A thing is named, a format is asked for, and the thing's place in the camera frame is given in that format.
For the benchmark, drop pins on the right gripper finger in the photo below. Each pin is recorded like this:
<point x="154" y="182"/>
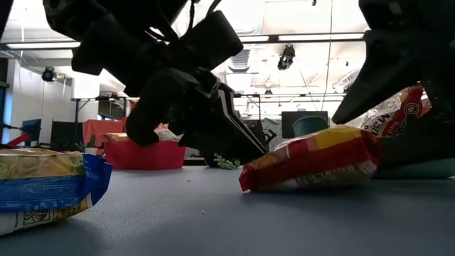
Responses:
<point x="442" y="92"/>
<point x="384" y="67"/>

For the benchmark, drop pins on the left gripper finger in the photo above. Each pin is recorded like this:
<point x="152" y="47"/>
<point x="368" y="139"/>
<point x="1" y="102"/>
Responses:
<point x="224" y="135"/>
<point x="149" y="113"/>

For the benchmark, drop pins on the orange Maruchan ramen packet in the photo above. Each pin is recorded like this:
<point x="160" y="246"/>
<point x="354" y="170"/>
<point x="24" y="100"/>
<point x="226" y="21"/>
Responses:
<point x="115" y="137"/>
<point x="167" y="134"/>

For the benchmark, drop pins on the red Maruchan ramen packet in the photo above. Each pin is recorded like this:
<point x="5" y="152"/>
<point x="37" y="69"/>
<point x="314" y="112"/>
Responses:
<point x="394" y="117"/>
<point x="313" y="160"/>

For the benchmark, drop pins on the blue Maruchan ramen packet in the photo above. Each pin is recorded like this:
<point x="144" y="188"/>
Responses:
<point x="42" y="185"/>

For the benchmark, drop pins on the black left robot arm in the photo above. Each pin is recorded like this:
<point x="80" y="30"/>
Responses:
<point x="106" y="14"/>

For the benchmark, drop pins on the succulent plant in black pot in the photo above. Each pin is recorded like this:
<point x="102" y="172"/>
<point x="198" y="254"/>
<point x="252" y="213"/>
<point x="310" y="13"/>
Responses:
<point x="227" y="163"/>

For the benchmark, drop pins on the red plastic bin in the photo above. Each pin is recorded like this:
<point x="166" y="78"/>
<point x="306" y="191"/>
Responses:
<point x="145" y="154"/>

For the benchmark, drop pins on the small plant in white pot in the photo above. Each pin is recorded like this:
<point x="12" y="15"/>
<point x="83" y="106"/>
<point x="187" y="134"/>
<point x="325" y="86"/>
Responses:
<point x="90" y="145"/>

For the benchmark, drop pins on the teal plastic bin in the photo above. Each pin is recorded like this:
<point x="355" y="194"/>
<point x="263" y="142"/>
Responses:
<point x="309" y="126"/>

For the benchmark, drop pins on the black ceiling spotlight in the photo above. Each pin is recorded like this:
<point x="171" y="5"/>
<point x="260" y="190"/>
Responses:
<point x="48" y="74"/>
<point x="286" y="57"/>

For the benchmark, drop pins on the blue-lit monitor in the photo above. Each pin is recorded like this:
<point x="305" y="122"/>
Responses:
<point x="31" y="129"/>

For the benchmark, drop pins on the red angled bar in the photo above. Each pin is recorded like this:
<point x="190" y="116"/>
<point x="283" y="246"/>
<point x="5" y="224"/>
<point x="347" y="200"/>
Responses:
<point x="17" y="139"/>

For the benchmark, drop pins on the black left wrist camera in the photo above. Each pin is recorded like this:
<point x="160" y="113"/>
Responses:
<point x="213" y="39"/>

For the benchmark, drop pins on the black aluminium rig frame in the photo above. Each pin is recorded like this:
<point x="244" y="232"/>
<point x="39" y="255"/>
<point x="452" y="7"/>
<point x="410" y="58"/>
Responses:
<point x="302" y="36"/>

